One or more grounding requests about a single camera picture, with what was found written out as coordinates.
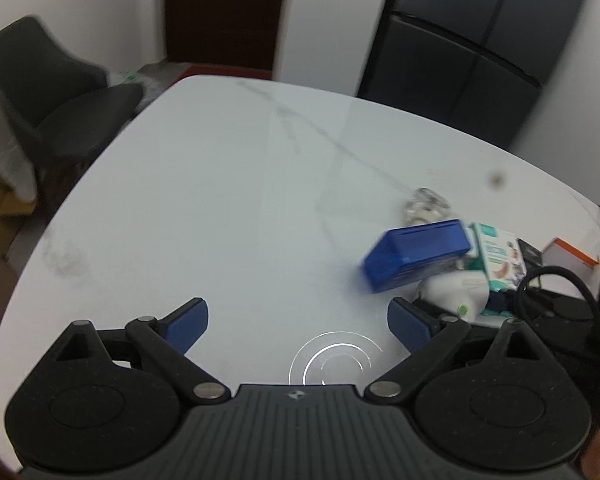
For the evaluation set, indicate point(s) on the white plug-in repellent heater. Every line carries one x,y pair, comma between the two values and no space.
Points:
450,290

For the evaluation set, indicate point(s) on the orange white box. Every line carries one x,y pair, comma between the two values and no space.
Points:
575,255

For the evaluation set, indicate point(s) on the clear liquid refill bottle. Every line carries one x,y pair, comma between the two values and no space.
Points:
426,205

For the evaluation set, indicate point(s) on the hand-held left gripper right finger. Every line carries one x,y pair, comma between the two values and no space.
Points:
410,327

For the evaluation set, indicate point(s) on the red door mat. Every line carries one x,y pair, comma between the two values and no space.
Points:
220,71

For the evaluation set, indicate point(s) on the dark brown door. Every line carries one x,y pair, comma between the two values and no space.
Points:
225,15

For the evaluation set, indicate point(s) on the blue plastic box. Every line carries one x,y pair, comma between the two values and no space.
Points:
415,255

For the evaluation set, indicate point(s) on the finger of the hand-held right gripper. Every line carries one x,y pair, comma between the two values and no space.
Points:
555,305

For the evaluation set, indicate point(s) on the dark grey refrigerator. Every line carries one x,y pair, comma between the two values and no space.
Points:
470,50

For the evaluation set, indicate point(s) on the teal printed carton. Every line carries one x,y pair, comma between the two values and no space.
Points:
500,255

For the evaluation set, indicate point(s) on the black charger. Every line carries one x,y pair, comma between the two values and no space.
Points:
530,254

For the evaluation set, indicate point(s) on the dark grey chair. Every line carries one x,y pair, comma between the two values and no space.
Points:
55,110

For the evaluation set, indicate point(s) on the white and green bag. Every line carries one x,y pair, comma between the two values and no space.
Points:
130,78

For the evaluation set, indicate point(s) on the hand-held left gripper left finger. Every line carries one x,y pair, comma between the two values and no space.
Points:
187,325

